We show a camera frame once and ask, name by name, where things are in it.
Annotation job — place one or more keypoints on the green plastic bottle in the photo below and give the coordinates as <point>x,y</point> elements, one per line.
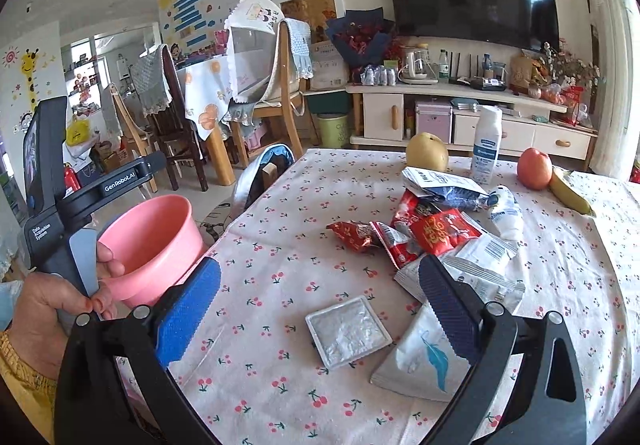
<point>443,67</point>

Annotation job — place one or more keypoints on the yellow giraffe wall sticker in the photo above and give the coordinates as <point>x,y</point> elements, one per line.
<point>31,75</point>

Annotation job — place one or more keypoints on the cartoon print seat cushion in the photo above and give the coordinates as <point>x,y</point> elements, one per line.
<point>215,225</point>

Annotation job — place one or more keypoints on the dark blue flower bouquet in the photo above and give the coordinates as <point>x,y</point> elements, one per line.
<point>360,37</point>

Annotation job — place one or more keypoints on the yellow plastic bag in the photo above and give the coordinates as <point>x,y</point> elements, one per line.
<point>78,132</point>

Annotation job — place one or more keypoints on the small red packet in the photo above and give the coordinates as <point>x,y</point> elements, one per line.
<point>350,235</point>

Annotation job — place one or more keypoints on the silver foil square packet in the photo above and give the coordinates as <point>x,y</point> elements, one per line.
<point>347,332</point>

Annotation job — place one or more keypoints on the white electric kettle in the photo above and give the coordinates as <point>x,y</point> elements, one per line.
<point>417,65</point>

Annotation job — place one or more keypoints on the large white plastic packet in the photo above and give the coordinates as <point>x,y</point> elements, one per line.
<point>495,290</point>

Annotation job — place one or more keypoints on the black router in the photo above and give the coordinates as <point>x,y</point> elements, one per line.
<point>487,85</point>

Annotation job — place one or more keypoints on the white packet with blue feather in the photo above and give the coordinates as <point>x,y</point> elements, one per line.
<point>420,365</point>

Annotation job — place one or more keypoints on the yellow pear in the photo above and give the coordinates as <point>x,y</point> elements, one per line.
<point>426,152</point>

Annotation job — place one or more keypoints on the brown printed bag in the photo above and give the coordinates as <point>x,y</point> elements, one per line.
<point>523,75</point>

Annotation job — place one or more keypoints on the chair with light blue cover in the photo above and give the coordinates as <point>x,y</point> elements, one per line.
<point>260,170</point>

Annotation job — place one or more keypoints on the cherry print tablecloth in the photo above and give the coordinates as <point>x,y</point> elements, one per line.
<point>300,275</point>

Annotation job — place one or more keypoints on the yellow banana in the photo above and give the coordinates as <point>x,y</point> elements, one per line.
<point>570,192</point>

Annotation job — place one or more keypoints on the blue wall chart sticker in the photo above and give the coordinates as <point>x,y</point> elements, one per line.
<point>187,7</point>

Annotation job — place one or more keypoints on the large red snack packet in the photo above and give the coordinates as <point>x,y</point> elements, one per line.
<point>442,232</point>

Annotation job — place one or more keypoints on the red apple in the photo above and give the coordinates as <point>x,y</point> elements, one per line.
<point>534,169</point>

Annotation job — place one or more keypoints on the wooden chair with blue cover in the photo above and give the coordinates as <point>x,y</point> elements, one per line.
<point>267,111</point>

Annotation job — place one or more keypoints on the dried flower bunch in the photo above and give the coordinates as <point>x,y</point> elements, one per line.
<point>570,67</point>

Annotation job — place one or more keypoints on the pink plastic bucket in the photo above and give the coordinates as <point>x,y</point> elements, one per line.
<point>150,245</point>

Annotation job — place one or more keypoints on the white TV cabinet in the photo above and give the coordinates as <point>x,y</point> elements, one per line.
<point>382,117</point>

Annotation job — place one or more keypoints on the red and white snack packet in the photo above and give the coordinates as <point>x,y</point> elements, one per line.
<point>392,242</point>

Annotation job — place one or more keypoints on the pink storage box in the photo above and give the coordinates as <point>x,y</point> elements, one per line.
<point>433,122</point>

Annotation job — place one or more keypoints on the white spray bottle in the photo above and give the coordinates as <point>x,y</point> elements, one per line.
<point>486,145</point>

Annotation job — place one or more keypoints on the small white plastic packet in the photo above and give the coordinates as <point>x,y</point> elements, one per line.
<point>487,252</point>

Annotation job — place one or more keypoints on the person's left hand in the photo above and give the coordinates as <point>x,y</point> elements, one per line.
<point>45,307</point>

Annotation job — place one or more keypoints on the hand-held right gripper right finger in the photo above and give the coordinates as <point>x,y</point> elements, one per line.
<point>450,315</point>

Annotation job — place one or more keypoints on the light wooden chair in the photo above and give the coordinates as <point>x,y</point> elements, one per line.
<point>127,125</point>

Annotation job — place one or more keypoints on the dark wooden chair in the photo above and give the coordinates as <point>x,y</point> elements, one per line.
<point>172,135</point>

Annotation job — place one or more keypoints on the green waste bin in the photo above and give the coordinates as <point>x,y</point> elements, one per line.
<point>332,132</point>

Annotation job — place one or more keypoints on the dining table with printed cloth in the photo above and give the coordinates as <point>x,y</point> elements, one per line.
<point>202,90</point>

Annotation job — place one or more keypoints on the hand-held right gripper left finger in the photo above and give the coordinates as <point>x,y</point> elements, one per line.
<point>187,315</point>

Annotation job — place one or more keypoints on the white plastic bottle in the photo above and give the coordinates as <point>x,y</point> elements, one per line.
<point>505,215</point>

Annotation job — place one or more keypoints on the blue and white packet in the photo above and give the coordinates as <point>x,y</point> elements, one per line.
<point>440,185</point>

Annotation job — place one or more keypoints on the person's left forearm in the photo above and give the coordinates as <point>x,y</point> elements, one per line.
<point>25,375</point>

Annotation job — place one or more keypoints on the bag of oranges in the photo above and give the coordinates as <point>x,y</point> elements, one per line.
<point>550,96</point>

